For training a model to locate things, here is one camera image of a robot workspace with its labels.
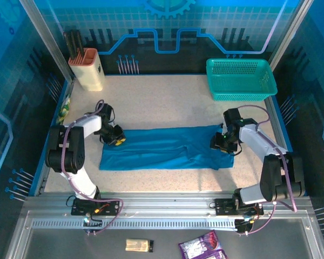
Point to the small black controller board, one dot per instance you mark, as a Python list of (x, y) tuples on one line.
[(244, 225), (93, 224)]

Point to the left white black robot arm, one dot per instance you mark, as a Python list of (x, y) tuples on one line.
[(75, 151)]

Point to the aluminium corner post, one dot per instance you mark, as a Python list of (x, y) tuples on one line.
[(43, 32), (290, 32)]

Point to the green yellow patterned cloth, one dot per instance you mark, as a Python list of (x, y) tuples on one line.
[(64, 108)]

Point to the purple snack packet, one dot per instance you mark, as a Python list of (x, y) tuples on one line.
[(199, 246)]

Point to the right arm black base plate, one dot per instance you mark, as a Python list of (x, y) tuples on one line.
[(222, 206)]

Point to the teal plastic basket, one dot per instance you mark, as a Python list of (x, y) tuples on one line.
[(240, 78)]

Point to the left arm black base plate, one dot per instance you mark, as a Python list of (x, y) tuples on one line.
[(110, 206)]

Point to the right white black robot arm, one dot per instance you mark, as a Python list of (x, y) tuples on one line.
[(275, 175)]

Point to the beige utensil holder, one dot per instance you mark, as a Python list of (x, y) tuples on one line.
[(89, 75)]

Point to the blue t-shirt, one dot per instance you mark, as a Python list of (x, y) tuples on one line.
[(156, 151)]

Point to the aluminium frame rail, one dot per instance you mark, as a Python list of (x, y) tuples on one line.
[(164, 205)]

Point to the gold foil packet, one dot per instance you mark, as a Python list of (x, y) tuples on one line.
[(137, 245)]

